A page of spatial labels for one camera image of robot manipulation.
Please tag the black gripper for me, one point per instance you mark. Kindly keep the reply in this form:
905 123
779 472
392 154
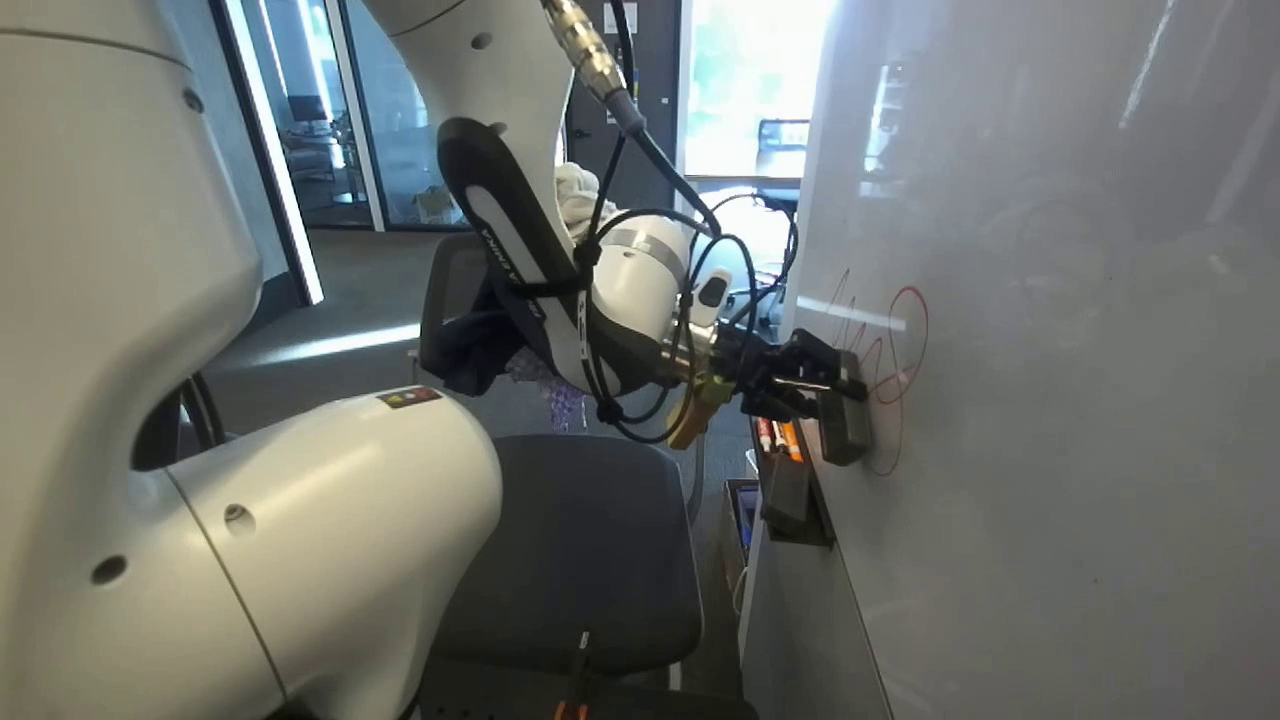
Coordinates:
753 366

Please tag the white cloth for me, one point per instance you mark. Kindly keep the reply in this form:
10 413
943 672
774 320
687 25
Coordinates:
576 202

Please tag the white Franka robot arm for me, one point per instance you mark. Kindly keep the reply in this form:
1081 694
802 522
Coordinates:
132 265

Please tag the black backed whiteboard eraser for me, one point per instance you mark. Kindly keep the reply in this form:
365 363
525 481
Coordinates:
784 494

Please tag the whiteboard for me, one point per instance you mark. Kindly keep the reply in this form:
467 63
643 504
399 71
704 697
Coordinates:
1066 333

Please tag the grey office chair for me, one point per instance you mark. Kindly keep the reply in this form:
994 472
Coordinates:
586 562

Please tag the white meeting table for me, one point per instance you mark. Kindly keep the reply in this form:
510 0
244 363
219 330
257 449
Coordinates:
741 178

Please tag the patterned grey garment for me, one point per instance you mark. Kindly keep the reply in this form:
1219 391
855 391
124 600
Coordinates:
542 406

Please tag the dark door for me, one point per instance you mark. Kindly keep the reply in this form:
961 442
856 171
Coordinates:
654 81

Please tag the black bar clamp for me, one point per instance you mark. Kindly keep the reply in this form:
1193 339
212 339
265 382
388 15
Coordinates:
576 672

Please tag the gold wrist camera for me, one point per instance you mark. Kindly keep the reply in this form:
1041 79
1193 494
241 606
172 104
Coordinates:
696 413

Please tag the black robot mount table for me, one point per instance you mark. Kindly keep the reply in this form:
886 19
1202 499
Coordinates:
643 705

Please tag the white window frame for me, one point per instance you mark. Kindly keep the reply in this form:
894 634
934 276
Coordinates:
274 147

